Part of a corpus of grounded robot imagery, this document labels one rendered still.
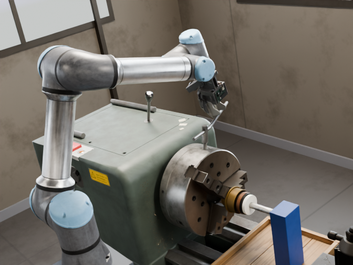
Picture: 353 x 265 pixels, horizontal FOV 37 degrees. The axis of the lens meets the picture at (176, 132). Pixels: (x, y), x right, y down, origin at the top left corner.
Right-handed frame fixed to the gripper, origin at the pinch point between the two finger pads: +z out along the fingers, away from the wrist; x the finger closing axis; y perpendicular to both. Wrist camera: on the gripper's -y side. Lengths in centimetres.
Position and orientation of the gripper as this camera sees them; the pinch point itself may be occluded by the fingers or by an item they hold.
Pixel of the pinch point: (214, 115)
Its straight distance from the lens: 200.6
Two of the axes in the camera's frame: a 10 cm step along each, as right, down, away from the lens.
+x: 6.2, -6.1, 4.9
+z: 3.3, 7.8, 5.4
